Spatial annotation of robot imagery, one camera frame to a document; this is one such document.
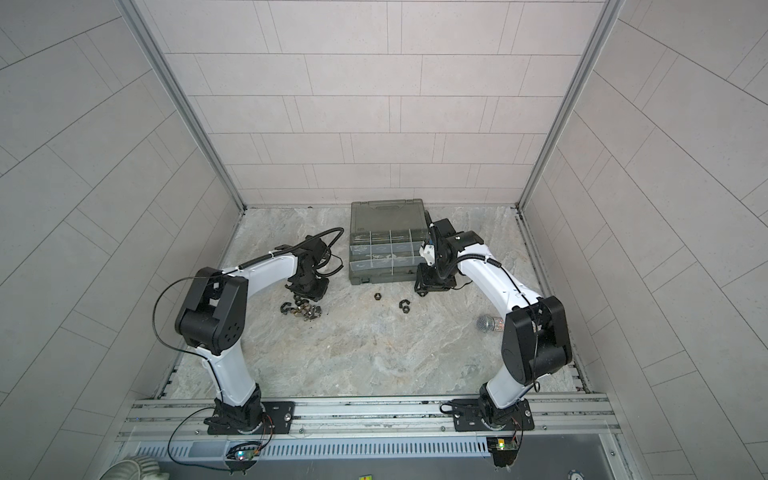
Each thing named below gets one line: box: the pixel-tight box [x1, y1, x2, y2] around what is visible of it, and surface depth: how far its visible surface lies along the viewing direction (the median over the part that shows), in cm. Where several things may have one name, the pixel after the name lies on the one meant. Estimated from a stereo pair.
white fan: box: [99, 455, 160, 480], surface depth 63 cm
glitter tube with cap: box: [476, 315, 505, 333], surface depth 84 cm
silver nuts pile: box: [280, 300, 322, 322], surface depth 90 cm
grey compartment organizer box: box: [348, 198, 426, 285], surface depth 105 cm
